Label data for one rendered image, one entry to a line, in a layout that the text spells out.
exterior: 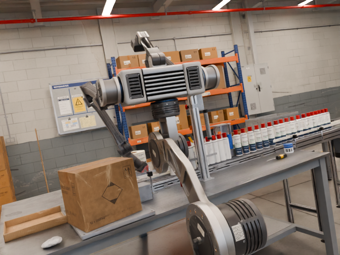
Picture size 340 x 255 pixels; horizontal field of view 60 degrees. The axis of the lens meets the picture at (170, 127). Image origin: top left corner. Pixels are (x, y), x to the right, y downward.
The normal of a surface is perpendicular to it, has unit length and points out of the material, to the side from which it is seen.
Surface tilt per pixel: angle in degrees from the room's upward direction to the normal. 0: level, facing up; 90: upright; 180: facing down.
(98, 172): 90
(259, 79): 90
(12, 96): 90
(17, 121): 90
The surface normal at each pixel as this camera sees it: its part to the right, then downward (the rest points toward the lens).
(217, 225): 0.18, -0.59
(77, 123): 0.33, -0.04
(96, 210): 0.62, -0.07
